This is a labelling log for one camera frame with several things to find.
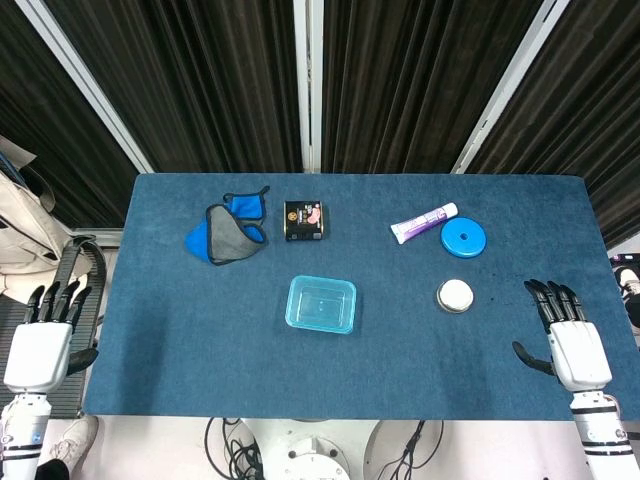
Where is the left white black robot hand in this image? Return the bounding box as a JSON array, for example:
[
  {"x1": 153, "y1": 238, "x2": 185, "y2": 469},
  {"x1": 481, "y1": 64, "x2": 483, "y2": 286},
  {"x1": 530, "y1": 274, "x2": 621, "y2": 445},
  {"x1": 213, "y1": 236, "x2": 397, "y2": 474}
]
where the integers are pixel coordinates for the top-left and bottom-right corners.
[{"x1": 3, "y1": 279, "x2": 100, "y2": 395}]

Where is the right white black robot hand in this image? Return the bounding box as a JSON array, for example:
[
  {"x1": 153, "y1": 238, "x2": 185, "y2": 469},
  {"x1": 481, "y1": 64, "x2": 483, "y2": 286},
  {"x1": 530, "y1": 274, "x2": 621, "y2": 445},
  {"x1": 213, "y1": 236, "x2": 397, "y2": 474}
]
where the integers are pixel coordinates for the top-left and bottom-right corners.
[{"x1": 512, "y1": 278, "x2": 614, "y2": 394}]

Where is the clear plastic container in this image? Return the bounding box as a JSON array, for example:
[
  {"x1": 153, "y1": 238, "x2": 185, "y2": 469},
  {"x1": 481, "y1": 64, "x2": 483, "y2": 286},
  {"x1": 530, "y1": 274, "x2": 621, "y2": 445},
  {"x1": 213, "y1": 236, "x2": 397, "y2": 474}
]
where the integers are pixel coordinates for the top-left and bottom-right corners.
[{"x1": 284, "y1": 274, "x2": 357, "y2": 335}]

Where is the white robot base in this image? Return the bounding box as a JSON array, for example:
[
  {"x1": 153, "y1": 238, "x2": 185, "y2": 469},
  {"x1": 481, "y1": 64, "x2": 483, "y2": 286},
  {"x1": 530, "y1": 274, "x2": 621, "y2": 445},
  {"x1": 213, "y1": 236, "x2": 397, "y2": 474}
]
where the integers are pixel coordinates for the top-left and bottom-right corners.
[{"x1": 239, "y1": 418, "x2": 446, "y2": 480}]

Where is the small white round jar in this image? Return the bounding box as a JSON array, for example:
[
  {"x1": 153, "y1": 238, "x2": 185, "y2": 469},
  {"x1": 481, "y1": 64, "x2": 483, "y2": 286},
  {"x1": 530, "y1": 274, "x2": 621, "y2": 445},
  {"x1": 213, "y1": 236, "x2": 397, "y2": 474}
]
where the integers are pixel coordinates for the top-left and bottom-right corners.
[{"x1": 435, "y1": 278, "x2": 475, "y2": 315}]

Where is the white sneaker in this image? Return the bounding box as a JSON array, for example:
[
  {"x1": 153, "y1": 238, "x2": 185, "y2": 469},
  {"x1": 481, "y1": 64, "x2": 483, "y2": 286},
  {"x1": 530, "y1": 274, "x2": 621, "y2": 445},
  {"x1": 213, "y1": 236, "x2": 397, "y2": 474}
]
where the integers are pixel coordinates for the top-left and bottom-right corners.
[{"x1": 38, "y1": 415, "x2": 100, "y2": 466}]

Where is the black office chair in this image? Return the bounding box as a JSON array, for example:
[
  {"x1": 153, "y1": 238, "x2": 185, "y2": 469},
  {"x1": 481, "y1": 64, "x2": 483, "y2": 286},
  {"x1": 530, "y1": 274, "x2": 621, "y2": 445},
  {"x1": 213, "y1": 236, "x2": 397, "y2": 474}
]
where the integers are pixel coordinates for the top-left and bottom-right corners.
[{"x1": 0, "y1": 234, "x2": 109, "y2": 421}]

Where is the black trouser leg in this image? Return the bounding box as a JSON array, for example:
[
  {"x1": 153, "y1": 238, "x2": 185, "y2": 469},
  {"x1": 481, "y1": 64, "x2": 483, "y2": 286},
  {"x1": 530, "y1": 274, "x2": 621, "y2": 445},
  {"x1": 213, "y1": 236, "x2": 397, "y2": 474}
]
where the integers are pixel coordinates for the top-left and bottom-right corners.
[{"x1": 35, "y1": 458, "x2": 71, "y2": 480}]

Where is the beige bag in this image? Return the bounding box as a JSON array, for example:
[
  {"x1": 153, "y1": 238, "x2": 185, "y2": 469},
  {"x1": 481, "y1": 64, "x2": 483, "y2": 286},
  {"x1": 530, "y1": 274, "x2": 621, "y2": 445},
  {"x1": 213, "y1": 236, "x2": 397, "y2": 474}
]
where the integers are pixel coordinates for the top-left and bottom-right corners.
[{"x1": 0, "y1": 134, "x2": 76, "y2": 306}]

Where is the blue table cloth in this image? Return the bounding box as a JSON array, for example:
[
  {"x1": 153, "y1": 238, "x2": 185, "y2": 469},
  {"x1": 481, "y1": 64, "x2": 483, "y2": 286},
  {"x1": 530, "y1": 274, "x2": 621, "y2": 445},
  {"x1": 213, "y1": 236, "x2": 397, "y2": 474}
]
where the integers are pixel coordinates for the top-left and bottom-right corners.
[{"x1": 82, "y1": 172, "x2": 640, "y2": 422}]

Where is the blue round disc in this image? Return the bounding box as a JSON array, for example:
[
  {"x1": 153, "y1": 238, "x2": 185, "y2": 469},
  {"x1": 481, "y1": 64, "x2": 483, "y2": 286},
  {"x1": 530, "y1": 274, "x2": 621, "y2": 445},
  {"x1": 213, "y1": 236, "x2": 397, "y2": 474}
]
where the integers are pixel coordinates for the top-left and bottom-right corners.
[{"x1": 439, "y1": 218, "x2": 489, "y2": 260}]

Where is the purple white toothpaste tube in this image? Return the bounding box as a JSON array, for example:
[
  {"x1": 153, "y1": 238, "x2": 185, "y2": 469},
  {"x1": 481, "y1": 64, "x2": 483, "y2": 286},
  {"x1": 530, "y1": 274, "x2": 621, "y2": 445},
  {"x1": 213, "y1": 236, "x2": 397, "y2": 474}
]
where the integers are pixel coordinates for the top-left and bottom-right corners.
[{"x1": 389, "y1": 202, "x2": 460, "y2": 246}]

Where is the blue grey cloth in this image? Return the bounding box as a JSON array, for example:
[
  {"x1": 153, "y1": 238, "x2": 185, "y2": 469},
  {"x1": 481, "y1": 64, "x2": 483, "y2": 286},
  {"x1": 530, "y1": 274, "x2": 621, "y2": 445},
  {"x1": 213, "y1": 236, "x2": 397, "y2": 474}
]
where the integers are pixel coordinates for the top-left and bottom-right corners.
[{"x1": 184, "y1": 185, "x2": 271, "y2": 267}]

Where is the black snack packet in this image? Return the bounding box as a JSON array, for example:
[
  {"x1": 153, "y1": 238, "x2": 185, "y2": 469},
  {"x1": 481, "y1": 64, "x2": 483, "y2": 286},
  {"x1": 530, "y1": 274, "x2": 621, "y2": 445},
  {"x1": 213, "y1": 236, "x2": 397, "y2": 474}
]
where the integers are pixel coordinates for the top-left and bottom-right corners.
[{"x1": 283, "y1": 199, "x2": 331, "y2": 243}]

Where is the black pleated curtain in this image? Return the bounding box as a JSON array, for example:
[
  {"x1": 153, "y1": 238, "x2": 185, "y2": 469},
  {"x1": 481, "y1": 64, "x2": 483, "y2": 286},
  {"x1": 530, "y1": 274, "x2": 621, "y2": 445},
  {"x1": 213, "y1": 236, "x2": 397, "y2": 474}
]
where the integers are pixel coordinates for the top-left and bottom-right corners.
[{"x1": 0, "y1": 0, "x2": 640, "y2": 251}]

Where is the black cable bundle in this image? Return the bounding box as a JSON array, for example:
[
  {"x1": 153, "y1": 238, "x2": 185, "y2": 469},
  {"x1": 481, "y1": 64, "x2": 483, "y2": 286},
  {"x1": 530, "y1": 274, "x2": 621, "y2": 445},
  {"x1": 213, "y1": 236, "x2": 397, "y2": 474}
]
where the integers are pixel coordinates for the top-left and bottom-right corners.
[
  {"x1": 204, "y1": 417, "x2": 266, "y2": 480},
  {"x1": 379, "y1": 419, "x2": 446, "y2": 480}
]

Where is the white frame post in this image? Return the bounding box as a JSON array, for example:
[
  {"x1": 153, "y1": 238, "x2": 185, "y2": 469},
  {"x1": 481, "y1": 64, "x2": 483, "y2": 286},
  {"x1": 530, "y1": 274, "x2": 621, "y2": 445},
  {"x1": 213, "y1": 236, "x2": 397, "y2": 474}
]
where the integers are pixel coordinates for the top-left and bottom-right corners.
[
  {"x1": 293, "y1": 0, "x2": 325, "y2": 174},
  {"x1": 451, "y1": 0, "x2": 571, "y2": 175},
  {"x1": 14, "y1": 0, "x2": 154, "y2": 174}
]

